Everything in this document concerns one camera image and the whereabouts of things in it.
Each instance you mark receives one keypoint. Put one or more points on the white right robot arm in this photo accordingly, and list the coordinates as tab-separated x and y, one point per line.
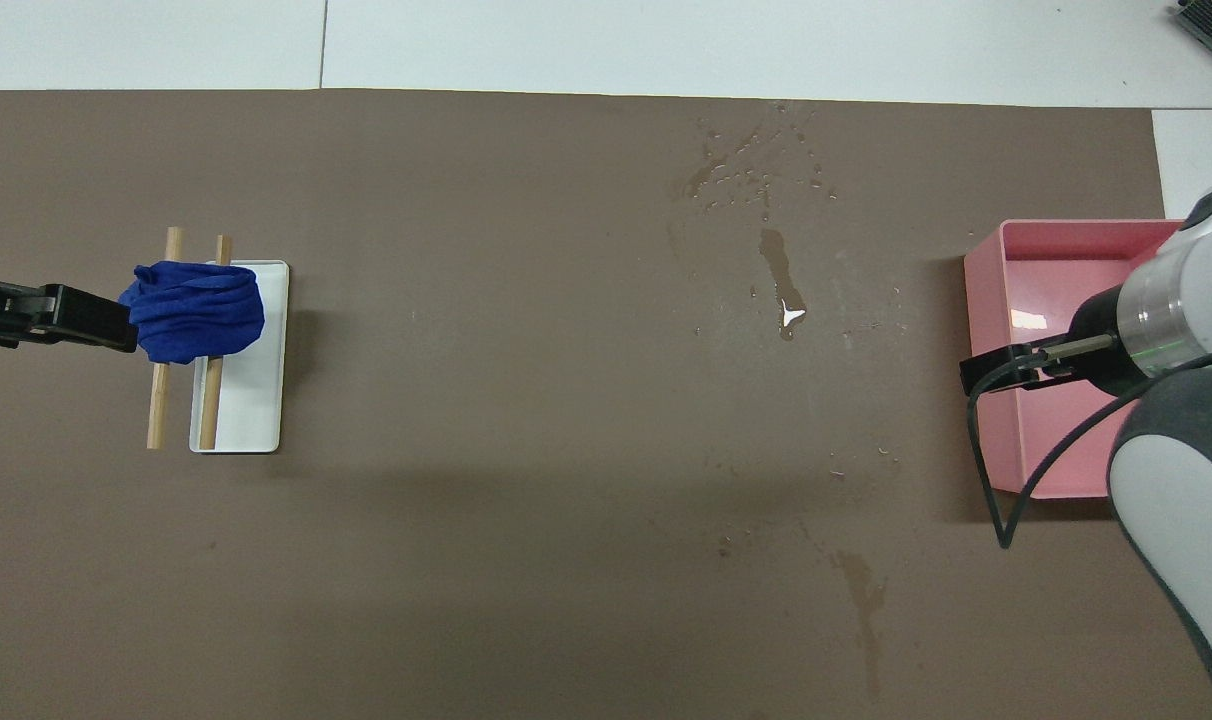
1181	480

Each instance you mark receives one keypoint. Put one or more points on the pink plastic bin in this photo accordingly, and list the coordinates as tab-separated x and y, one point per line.
1026	300

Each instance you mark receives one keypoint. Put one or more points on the blue towel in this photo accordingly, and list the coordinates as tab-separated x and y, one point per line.
196	310

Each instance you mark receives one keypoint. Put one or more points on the scattered water droplets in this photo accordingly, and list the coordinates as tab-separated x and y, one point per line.
726	170

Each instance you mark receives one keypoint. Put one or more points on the white rack with wooden rods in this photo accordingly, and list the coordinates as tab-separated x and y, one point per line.
256	400

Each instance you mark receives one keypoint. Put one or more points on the brown table mat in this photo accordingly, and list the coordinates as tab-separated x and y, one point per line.
566	450

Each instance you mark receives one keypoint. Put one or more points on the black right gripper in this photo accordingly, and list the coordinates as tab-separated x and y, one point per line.
1104	340

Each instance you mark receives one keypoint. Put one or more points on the wooden rack rod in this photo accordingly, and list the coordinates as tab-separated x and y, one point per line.
209	410
158	410

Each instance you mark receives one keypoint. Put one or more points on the water puddle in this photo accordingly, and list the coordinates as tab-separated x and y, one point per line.
778	270

